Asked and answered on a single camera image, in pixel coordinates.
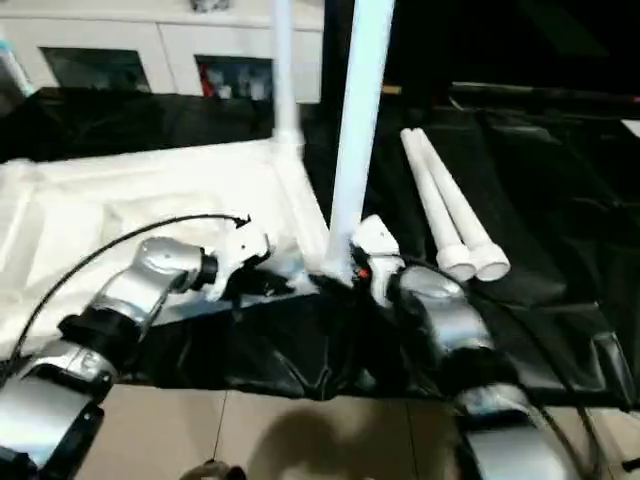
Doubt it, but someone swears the dark furniture with brass label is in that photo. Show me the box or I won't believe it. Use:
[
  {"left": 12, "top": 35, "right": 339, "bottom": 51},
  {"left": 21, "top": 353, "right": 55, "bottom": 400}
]
[{"left": 322, "top": 0, "right": 640, "bottom": 109}]

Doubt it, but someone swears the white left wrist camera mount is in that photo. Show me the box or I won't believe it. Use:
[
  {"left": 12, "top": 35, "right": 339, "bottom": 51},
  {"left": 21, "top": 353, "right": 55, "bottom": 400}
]
[{"left": 209, "top": 219, "right": 275, "bottom": 302}]

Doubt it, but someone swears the blue white plastic pack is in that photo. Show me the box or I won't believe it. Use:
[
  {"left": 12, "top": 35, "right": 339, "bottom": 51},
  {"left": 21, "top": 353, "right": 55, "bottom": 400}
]
[{"left": 0, "top": 38, "right": 35, "bottom": 95}]

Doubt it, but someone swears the white plastic table leg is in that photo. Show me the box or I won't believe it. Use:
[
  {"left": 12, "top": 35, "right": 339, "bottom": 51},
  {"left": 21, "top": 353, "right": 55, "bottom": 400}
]
[
  {"left": 399, "top": 127, "right": 476, "bottom": 281},
  {"left": 269, "top": 0, "right": 307, "bottom": 147},
  {"left": 322, "top": 0, "right": 396, "bottom": 277},
  {"left": 412, "top": 127, "right": 511, "bottom": 282}
]

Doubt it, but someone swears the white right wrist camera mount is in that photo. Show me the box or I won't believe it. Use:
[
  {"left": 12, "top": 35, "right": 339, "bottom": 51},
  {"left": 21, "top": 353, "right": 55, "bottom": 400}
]
[{"left": 352, "top": 214, "right": 402, "bottom": 307}]

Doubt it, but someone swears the white plastic table top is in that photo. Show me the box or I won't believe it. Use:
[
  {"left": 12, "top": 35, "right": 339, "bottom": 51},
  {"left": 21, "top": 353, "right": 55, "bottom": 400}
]
[{"left": 0, "top": 133, "right": 327, "bottom": 362}]

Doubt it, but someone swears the black plastic mat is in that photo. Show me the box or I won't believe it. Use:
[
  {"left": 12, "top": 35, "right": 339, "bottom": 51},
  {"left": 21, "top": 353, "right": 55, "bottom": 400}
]
[{"left": 0, "top": 84, "right": 640, "bottom": 402}]

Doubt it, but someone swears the black horizontal bar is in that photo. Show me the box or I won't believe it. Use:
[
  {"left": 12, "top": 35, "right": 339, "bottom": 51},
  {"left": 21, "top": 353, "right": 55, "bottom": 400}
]
[{"left": 449, "top": 80, "right": 640, "bottom": 122}]

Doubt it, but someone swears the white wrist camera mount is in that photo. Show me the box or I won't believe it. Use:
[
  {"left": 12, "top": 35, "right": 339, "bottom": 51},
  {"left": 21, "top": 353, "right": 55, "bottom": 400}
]
[
  {"left": 209, "top": 219, "right": 275, "bottom": 302},
  {"left": 352, "top": 214, "right": 402, "bottom": 307}
]

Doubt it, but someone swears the white glass-door cabinet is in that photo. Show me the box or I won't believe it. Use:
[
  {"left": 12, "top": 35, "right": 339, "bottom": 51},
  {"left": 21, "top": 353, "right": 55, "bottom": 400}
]
[{"left": 0, "top": 0, "right": 326, "bottom": 105}]

